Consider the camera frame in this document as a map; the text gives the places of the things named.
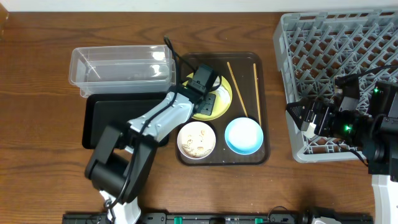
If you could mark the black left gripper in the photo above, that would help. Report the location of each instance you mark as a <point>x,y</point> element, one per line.
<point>207,103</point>

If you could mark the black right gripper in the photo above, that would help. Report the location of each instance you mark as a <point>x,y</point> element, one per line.
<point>311,112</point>

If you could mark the yellow plate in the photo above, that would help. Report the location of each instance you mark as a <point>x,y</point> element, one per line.
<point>223,100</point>

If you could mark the white bowl with food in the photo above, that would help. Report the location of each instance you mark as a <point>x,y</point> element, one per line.
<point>196,140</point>

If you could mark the light blue bowl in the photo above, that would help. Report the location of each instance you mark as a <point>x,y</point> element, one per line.
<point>244,136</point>

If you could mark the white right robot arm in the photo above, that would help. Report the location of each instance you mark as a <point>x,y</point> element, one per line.
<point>375,133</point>

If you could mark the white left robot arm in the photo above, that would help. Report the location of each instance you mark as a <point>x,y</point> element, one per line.
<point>120,164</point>

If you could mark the grey dishwasher rack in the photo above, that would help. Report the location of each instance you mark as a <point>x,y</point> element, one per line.
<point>312,48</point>

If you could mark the black waste tray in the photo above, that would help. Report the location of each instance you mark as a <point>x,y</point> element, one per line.
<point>104,109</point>

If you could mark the left wooden chopstick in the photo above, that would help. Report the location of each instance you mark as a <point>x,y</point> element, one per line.
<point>237,89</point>

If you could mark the wooden chopstick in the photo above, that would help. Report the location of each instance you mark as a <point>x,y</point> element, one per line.
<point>237,89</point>
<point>257,94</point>

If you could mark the clear plastic bin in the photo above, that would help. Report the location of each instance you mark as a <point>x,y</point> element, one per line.
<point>122,69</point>

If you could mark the right wooden chopstick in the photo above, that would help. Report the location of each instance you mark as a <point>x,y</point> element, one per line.
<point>257,94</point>

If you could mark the brown serving tray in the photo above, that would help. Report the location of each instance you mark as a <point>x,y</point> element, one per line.
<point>241,63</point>

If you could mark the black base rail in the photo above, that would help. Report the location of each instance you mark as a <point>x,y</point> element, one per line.
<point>277,215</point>

